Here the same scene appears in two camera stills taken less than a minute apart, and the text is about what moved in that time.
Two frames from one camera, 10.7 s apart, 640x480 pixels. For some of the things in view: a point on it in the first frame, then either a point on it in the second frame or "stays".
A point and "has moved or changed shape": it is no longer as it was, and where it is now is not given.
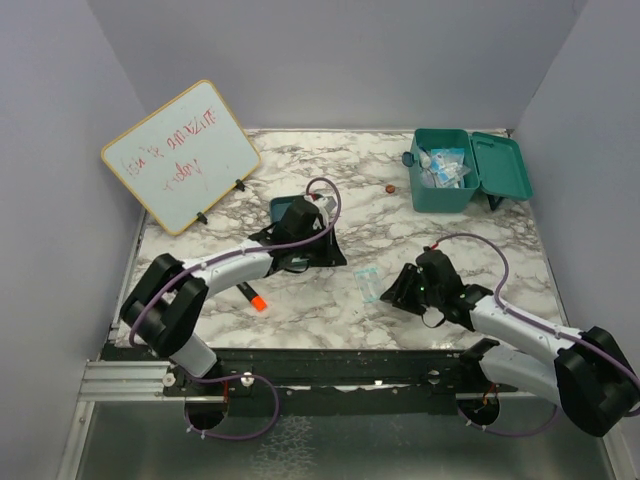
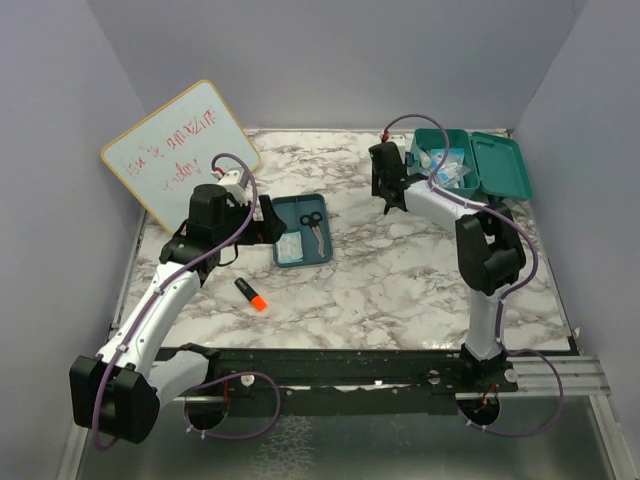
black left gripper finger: [337, 257] to [274, 225]
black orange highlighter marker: [257, 301] stays
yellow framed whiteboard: [184, 157] stays
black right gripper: [400, 291] to [374, 184]
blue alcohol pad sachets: [448, 167] stays
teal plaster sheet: [369, 284] has moved or changed shape
